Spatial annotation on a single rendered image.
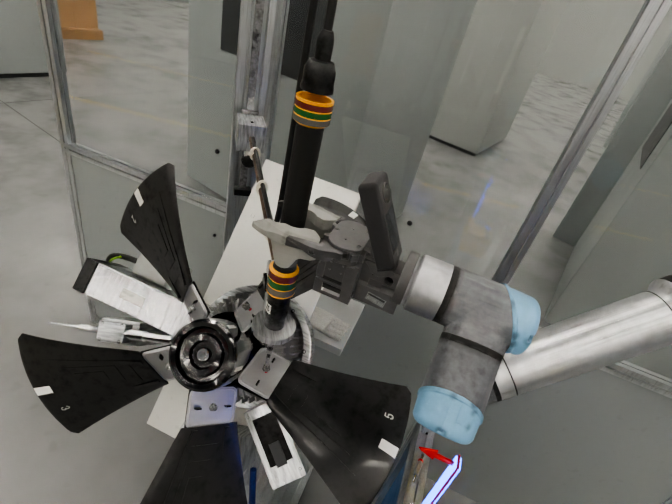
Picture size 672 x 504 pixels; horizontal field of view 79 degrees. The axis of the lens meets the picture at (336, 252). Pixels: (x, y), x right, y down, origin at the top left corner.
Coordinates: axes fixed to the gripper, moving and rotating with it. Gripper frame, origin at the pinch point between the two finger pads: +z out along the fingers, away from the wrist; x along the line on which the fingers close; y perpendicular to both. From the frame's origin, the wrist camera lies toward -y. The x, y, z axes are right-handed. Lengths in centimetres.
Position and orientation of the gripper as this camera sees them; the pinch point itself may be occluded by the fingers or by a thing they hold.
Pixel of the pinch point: (274, 210)
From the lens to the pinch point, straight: 55.5
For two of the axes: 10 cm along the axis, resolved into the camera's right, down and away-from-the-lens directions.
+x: 3.5, -4.7, 8.1
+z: -9.1, -3.7, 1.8
